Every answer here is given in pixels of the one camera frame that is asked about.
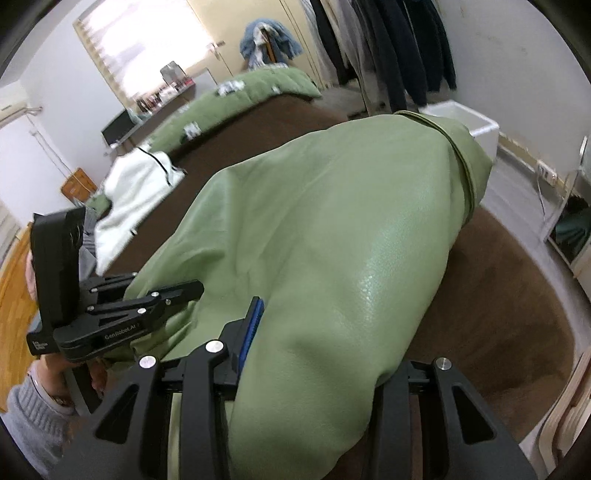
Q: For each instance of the person's left hand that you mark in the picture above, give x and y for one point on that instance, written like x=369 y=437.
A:
x=51 y=376

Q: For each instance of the cream door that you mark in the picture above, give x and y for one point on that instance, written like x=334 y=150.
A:
x=217 y=27

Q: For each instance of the wooden headboard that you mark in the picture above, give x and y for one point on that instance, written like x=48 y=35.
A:
x=14 y=300

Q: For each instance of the black hanging coat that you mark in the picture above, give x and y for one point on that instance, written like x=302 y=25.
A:
x=328 y=37

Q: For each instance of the light green leather jacket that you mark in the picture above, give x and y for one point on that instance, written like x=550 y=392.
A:
x=332 y=254

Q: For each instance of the blue clothes pile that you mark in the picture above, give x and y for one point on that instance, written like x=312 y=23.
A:
x=270 y=39

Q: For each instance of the brown blanket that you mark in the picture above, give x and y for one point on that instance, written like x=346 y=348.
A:
x=498 y=314

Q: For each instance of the green printed quilt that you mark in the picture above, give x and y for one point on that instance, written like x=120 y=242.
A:
x=240 y=97

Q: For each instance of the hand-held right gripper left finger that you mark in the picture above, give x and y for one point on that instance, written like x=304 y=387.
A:
x=251 y=332

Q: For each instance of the white storage box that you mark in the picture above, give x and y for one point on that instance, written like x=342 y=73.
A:
x=480 y=127

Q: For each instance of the grey hanging garment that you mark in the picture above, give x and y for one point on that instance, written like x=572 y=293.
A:
x=364 y=64

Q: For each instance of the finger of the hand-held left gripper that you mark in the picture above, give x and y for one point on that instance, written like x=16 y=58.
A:
x=111 y=282
x=152 y=297

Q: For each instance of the white garment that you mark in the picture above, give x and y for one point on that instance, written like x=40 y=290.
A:
x=134 y=184

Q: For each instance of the window blind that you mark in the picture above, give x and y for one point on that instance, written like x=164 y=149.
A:
x=138 y=46

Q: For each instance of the row of bottles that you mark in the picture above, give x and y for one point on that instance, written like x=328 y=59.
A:
x=157 y=99

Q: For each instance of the light wood chair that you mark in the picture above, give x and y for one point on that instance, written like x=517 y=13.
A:
x=563 y=415

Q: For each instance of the grey desk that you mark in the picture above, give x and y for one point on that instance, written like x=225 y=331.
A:
x=184 y=94

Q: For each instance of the black monitor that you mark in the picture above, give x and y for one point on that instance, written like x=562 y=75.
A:
x=117 y=127

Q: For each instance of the white air conditioner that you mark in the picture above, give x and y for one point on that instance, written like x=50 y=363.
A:
x=11 y=101

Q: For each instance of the dark navy hanging coat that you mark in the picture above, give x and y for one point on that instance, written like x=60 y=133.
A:
x=406 y=41

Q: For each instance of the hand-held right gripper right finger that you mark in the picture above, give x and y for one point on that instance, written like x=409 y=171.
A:
x=397 y=401

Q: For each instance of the white power strip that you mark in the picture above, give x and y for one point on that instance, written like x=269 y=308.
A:
x=547 y=173

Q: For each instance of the small wooden chair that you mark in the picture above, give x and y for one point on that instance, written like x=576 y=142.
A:
x=81 y=184

